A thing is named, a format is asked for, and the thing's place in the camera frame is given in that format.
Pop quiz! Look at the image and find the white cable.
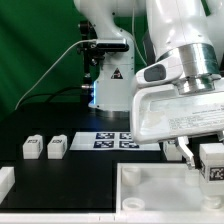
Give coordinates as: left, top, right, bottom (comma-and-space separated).
14, 39, 98, 111

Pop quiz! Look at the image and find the black camera on stand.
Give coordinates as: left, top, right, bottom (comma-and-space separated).
77, 20, 129, 102

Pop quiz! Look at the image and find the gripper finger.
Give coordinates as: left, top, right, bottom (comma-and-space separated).
175, 136, 195, 170

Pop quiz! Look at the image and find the white left obstacle block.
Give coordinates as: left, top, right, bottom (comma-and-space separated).
0, 167, 15, 204

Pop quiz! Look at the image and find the white sheet with tags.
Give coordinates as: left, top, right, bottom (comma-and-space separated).
70, 132, 160, 151

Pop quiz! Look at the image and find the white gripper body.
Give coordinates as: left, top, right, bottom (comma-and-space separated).
130, 81, 224, 144

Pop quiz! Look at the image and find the white square tabletop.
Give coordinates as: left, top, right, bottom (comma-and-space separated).
116, 162, 224, 224

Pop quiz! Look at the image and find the black cable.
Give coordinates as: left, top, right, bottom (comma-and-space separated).
19, 86, 84, 109

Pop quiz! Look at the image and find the white front obstacle bar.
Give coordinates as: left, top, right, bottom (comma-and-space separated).
0, 213, 118, 224

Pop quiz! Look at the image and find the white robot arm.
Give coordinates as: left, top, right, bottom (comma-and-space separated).
73, 0, 224, 167

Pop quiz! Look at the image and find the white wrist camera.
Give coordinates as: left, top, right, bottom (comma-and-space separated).
132, 56, 183, 92

